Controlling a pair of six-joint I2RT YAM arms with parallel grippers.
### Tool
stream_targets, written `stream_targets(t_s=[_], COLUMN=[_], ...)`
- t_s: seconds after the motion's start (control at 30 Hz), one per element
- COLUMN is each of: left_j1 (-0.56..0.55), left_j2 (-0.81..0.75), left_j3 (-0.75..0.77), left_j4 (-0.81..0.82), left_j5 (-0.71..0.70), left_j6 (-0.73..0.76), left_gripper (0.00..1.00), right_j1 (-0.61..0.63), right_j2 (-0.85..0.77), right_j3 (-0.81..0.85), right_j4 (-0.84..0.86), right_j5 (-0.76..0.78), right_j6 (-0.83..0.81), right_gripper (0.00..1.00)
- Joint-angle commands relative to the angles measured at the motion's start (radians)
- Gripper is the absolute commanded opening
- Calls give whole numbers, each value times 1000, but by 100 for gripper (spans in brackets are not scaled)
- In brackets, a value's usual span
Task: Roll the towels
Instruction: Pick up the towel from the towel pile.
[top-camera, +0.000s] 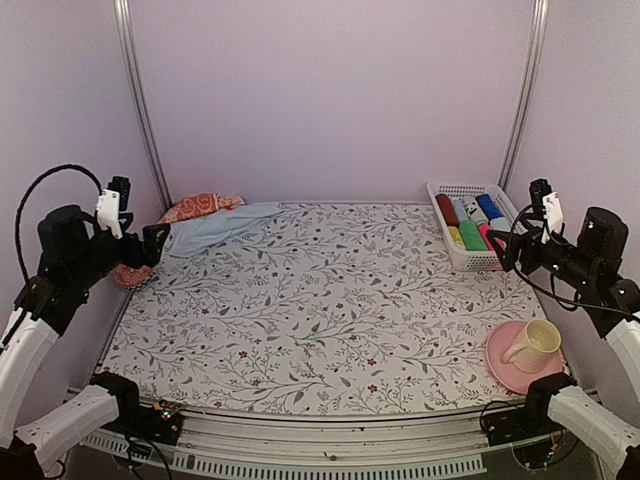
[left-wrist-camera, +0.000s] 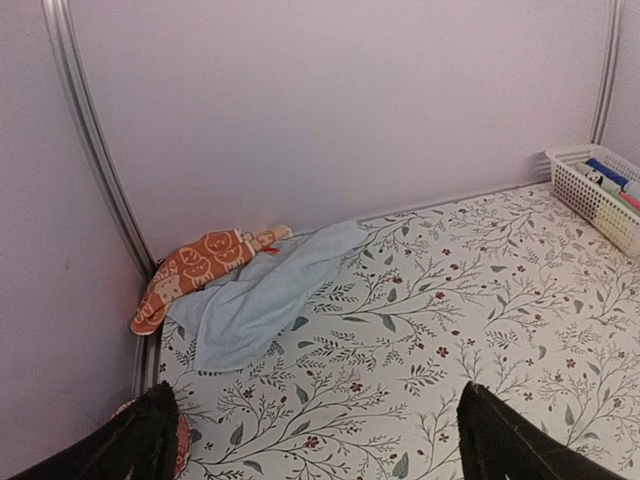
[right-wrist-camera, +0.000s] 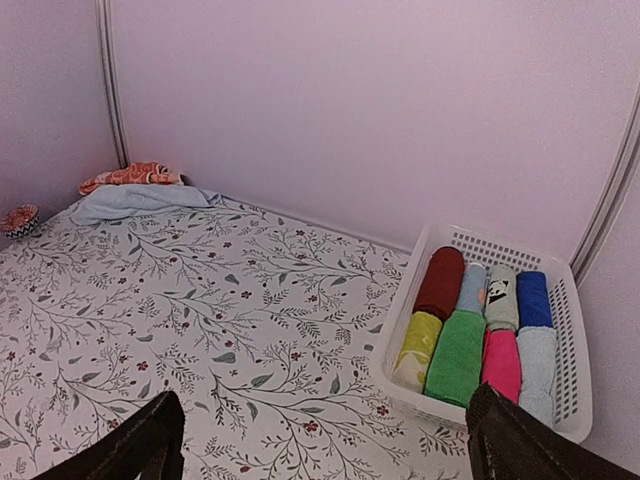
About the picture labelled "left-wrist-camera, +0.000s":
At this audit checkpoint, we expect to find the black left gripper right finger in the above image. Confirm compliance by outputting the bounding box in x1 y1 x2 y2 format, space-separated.
456 381 620 480

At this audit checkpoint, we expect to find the dark blue rolled towel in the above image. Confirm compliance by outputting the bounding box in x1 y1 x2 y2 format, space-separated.
586 158 630 189

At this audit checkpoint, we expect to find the light blue terry towel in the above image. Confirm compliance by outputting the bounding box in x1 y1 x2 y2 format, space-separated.
168 221 367 372

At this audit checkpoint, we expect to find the white perforated plastic basket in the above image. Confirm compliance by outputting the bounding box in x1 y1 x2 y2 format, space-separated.
544 144 639 259

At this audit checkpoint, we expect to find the panda print rolled towel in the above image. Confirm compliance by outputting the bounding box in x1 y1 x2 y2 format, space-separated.
574 163 622 195

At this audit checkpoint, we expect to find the orange patterned towel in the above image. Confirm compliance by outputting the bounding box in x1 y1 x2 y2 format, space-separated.
130 225 292 336

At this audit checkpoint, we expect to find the floral table cover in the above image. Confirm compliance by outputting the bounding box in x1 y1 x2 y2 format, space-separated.
159 185 639 479

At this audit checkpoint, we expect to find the aluminium frame post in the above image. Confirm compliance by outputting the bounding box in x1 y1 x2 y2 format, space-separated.
40 0 157 281
589 0 624 144

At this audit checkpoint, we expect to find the right aluminium frame post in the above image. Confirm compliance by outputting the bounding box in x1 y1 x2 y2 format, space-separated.
589 0 624 144

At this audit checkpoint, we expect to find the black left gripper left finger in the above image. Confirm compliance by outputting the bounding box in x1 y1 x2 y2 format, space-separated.
14 382 179 480

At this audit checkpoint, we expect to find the left aluminium frame post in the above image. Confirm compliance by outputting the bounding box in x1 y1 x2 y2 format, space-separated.
40 0 157 281

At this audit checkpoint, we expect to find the pink rolled towel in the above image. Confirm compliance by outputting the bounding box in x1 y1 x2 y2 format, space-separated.
620 192 640 210

